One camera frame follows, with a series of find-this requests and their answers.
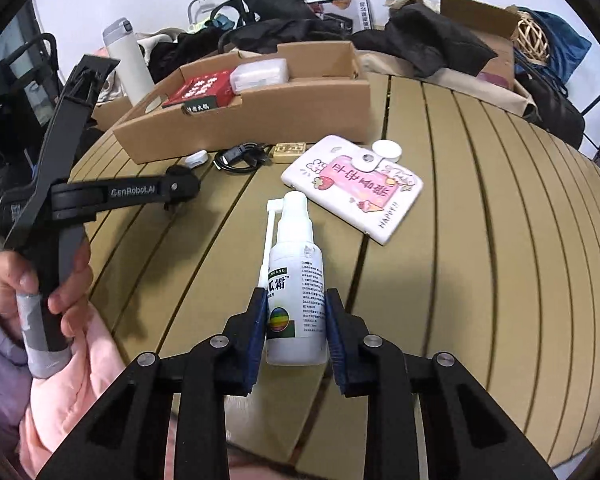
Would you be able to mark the white metal rack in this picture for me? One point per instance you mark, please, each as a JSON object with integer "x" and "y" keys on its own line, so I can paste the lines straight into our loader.
{"x": 199, "y": 11}

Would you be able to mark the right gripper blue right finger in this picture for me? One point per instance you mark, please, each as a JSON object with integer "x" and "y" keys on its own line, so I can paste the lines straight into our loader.
{"x": 424, "y": 415}

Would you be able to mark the red printed box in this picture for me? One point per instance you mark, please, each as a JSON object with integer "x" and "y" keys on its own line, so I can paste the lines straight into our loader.
{"x": 202, "y": 93}

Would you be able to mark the white translucent plastic case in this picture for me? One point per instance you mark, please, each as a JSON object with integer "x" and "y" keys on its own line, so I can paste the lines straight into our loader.
{"x": 258, "y": 74}

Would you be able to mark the black jacket on box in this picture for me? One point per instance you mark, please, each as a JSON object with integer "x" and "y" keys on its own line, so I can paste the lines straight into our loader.
{"x": 429, "y": 41}

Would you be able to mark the printed appliance box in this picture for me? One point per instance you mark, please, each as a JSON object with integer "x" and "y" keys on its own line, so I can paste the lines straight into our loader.
{"x": 350, "y": 15}

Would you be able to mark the cardboard box right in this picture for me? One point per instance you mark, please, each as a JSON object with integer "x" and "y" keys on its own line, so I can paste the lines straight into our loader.
{"x": 496, "y": 27}

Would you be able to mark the small white round jar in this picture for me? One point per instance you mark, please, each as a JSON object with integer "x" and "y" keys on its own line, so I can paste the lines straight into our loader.
{"x": 387, "y": 149}

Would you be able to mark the white spray bottle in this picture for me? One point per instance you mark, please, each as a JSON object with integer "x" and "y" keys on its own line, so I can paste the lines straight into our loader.
{"x": 292, "y": 273}

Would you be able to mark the black clothes pile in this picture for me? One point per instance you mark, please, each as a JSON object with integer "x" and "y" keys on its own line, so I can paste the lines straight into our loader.
{"x": 278, "y": 22}

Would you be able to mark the pink puffy jacket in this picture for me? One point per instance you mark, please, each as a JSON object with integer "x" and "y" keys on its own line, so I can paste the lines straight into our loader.
{"x": 58, "y": 403}

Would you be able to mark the wicker ball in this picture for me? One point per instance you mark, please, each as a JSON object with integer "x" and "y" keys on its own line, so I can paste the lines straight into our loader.
{"x": 531, "y": 40}

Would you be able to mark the blue velvet bag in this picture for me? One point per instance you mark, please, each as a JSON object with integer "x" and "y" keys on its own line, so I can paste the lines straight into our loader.
{"x": 567, "y": 48}

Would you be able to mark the black stroller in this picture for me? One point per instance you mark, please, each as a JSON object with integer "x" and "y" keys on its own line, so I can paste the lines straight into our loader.
{"x": 29, "y": 90}

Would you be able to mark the pink white tissue pack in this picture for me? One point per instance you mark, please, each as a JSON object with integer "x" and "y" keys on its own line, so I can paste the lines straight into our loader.
{"x": 361, "y": 187}

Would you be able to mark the black backpack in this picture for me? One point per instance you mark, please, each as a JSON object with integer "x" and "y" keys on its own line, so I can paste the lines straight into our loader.
{"x": 554, "y": 112}

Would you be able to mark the small gold box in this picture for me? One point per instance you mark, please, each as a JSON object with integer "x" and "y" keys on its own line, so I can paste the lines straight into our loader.
{"x": 286, "y": 153}

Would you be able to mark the shallow cardboard tray box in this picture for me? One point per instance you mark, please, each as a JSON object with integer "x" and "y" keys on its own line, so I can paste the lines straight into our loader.
{"x": 327, "y": 94}

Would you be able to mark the white thermos bottle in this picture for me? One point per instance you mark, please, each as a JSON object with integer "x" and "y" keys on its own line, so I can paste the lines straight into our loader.
{"x": 121, "y": 44}

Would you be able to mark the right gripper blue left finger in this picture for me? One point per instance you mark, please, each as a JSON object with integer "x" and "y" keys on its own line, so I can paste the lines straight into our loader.
{"x": 170, "y": 411}

